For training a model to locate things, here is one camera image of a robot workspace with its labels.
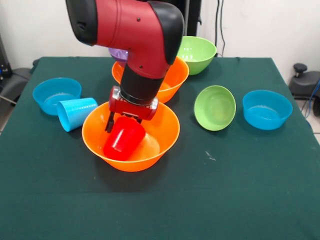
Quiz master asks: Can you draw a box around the dark green table cloth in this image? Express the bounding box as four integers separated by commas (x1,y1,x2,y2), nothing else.
0,56,320,240

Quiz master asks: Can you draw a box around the black pedestal foot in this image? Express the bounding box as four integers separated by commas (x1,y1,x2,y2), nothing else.
0,67,33,106
289,63,320,101

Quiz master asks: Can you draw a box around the red cup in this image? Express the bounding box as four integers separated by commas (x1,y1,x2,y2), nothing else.
103,116,147,161

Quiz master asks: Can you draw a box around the large green bowl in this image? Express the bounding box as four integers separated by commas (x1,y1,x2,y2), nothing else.
176,36,217,76

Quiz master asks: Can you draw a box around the blue bowl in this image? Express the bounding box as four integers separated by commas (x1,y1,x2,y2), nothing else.
32,77,83,117
242,89,294,131

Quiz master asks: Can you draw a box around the small green bowl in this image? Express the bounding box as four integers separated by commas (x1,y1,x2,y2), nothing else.
194,85,237,132

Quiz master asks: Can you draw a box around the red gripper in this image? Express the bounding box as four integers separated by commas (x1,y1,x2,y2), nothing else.
104,85,160,134

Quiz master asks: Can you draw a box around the blue cup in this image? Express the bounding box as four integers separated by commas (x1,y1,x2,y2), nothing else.
56,97,99,133

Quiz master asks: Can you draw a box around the large orange bowl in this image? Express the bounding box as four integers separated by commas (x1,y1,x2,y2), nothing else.
111,56,190,104
81,101,181,173

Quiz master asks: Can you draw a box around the purple bowl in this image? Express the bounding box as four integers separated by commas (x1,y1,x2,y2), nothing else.
108,47,130,68

